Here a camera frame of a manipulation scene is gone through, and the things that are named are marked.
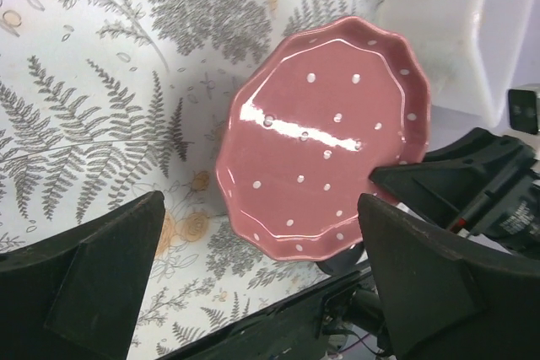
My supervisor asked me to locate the black gold-rimmed bowl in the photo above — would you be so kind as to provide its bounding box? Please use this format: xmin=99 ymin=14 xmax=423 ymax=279
xmin=316 ymin=242 xmax=365 ymax=276

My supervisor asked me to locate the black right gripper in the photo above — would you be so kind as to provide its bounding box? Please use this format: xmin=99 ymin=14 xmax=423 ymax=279
xmin=370 ymin=128 xmax=539 ymax=257

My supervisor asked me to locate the white plastic bin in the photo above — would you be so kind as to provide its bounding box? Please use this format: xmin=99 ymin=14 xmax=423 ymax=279
xmin=375 ymin=0 xmax=540 ymax=129

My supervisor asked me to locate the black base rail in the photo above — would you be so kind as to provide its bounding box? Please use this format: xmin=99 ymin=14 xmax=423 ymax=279
xmin=162 ymin=262 xmax=394 ymax=359

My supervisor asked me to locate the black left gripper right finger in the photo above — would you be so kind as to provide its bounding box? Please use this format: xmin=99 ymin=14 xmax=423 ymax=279
xmin=358 ymin=194 xmax=539 ymax=359

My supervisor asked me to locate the dark pink scalloped plate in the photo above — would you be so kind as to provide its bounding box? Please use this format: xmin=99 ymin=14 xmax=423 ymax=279
xmin=215 ymin=16 xmax=431 ymax=261

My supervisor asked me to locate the floral table mat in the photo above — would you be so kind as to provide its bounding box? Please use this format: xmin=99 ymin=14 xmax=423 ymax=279
xmin=1 ymin=0 xmax=383 ymax=359

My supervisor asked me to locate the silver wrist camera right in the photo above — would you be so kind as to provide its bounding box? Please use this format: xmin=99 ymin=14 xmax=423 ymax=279
xmin=507 ymin=83 xmax=539 ymax=135

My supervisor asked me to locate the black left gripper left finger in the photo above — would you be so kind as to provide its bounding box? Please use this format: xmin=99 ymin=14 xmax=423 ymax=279
xmin=1 ymin=191 xmax=165 ymax=359

